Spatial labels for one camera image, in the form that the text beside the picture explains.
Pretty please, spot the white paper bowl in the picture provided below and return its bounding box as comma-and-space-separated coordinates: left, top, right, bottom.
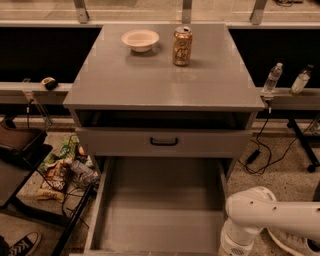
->
122, 29, 159, 53

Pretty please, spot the grey drawer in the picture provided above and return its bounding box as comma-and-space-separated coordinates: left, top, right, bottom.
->
76, 128, 252, 158
80, 157, 225, 256

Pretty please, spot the clear water bottle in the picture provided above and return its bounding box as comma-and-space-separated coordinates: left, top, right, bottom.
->
262, 62, 283, 94

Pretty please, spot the grey top drawer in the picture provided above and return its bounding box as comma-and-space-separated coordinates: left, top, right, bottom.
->
76, 128, 252, 158

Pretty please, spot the green snack bag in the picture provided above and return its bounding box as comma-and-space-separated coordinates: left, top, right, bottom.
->
38, 135, 79, 172

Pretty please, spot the black stand leg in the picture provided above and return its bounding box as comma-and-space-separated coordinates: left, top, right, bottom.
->
287, 115, 320, 173

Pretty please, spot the black yellow tape measure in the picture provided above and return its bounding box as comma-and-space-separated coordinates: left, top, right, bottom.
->
41, 77, 58, 91

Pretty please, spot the brown chip bag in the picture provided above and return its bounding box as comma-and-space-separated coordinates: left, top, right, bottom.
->
36, 160, 70, 203

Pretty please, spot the gold soda can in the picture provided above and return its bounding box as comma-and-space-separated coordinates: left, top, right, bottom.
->
173, 26, 193, 66

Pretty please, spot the crushed plastic bottle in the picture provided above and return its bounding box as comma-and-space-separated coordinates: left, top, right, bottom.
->
70, 160, 100, 188

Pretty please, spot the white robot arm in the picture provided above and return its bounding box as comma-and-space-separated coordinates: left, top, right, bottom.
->
219, 186, 320, 256

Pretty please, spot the black white sneaker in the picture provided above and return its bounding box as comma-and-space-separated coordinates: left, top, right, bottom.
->
8, 232, 42, 256

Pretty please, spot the black power cable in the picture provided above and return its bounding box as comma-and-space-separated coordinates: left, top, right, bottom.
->
237, 99, 314, 176

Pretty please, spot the grey drawer cabinet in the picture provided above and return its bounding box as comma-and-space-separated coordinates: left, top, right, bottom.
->
64, 24, 263, 173

